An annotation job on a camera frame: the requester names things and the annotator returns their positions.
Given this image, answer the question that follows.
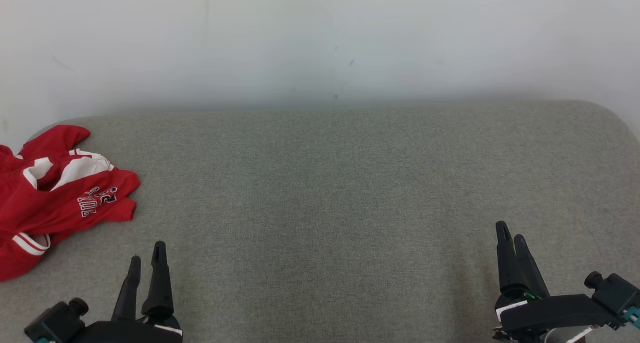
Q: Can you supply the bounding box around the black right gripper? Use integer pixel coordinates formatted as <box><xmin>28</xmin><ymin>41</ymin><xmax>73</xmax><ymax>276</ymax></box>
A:
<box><xmin>494</xmin><ymin>220</ymin><xmax>624</xmax><ymax>343</ymax></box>

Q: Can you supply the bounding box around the red basketball jersey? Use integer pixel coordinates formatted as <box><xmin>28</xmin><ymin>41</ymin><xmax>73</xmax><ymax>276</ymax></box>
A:
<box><xmin>0</xmin><ymin>124</ymin><xmax>141</xmax><ymax>249</ymax></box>

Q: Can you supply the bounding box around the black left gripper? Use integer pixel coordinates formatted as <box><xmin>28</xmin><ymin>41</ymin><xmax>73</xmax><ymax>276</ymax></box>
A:
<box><xmin>65</xmin><ymin>241</ymin><xmax>184</xmax><ymax>343</ymax></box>

